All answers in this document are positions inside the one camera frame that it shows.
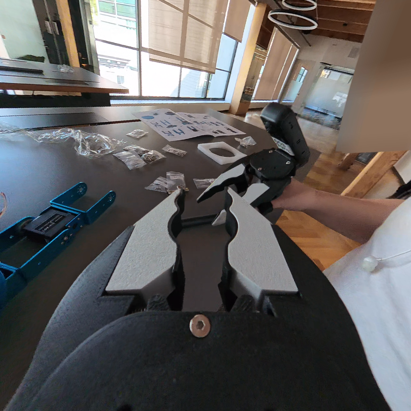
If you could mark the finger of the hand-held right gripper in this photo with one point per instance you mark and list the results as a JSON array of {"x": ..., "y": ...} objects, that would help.
[
  {"x": 226, "y": 178},
  {"x": 260, "y": 192}
]

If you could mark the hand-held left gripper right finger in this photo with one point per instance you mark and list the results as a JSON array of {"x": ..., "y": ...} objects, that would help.
[{"x": 260, "y": 257}]

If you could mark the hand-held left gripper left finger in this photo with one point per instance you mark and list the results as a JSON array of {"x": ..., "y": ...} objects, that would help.
[{"x": 144, "y": 253}]

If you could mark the black screwdriver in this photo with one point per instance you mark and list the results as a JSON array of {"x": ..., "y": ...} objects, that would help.
[{"x": 199, "y": 221}]

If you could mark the person's right forearm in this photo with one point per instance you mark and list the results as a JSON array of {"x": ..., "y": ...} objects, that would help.
[{"x": 353, "y": 215}]

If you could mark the blue toy robot arm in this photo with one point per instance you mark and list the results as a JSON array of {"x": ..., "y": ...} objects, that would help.
[{"x": 51, "y": 231}]

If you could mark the wood-edged dark desk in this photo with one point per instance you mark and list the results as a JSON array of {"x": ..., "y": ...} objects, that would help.
[{"x": 64, "y": 80}]

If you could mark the person's right hand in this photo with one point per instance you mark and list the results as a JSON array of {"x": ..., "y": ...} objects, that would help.
[{"x": 298, "y": 197}]

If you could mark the small clear screw bag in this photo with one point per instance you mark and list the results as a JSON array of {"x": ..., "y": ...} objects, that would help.
[
  {"x": 153, "y": 156},
  {"x": 204, "y": 183},
  {"x": 174, "y": 150},
  {"x": 137, "y": 133},
  {"x": 157, "y": 185},
  {"x": 136, "y": 149},
  {"x": 130, "y": 159},
  {"x": 245, "y": 141},
  {"x": 176, "y": 179}
]

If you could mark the silver cross wrench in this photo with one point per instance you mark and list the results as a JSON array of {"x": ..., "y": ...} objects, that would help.
[{"x": 177, "y": 191}]

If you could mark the assembly instruction manual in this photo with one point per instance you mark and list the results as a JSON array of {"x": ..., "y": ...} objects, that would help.
[{"x": 189, "y": 123}]

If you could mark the wooden column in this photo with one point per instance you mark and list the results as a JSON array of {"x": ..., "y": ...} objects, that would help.
[{"x": 247, "y": 64}]

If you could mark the clear plastic wrap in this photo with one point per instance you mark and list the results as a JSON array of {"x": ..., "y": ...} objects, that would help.
[{"x": 86, "y": 141}]

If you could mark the person's white shirt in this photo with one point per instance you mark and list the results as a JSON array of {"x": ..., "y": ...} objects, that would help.
[{"x": 379, "y": 305}]

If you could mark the beige roller blind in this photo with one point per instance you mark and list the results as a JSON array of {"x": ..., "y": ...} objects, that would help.
[{"x": 186, "y": 35}]

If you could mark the large window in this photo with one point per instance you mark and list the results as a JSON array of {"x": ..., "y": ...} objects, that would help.
[{"x": 122, "y": 57}]

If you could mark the white foam frame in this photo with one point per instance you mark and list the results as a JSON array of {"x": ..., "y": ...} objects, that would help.
[{"x": 208, "y": 149}]

